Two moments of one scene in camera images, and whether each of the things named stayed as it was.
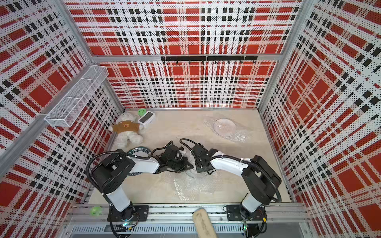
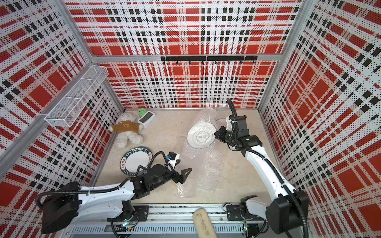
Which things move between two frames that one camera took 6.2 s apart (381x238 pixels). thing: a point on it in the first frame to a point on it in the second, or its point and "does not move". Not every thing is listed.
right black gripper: [199, 170] to [220, 136]
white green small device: [147, 118] does not move
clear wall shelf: [78, 94] does not move
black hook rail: [215, 58] does not move
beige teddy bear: [128, 130] does not move
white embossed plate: [192, 172] to [201, 135]
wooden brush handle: [202, 224] does not move
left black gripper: [184, 162] to [176, 178]
